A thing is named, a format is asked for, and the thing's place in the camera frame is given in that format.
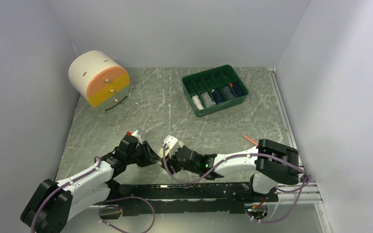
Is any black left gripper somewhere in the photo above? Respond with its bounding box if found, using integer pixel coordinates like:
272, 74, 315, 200
126, 141, 161, 168

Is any green compartment organizer tray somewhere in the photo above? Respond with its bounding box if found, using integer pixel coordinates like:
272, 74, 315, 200
181, 65, 249, 117

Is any white pink-trimmed underwear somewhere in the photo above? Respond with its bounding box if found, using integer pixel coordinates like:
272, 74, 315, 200
191, 95, 205, 110

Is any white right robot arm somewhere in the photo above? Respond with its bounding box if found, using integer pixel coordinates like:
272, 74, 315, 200
159, 135, 304, 201

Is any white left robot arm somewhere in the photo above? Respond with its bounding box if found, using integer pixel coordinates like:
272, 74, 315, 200
20, 135, 160, 233

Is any grey striped rolled sock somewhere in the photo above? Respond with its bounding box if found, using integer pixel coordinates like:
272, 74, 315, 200
201, 92, 216, 108

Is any orange pencil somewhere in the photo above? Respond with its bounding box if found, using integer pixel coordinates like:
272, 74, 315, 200
242, 134, 258, 146

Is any dark navy rolled sock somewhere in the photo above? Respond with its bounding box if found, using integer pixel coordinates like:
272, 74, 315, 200
211, 89, 224, 104

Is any blue striped rolled sock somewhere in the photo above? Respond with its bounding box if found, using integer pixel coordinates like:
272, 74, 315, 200
222, 85, 236, 100

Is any navy orange rolled sock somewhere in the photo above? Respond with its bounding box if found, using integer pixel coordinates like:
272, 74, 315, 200
230, 82, 245, 97

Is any round white drawer cabinet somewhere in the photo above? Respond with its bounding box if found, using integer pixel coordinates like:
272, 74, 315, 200
68, 50, 131, 112

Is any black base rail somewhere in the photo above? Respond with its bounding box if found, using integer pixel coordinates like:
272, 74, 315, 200
100, 182, 279, 216

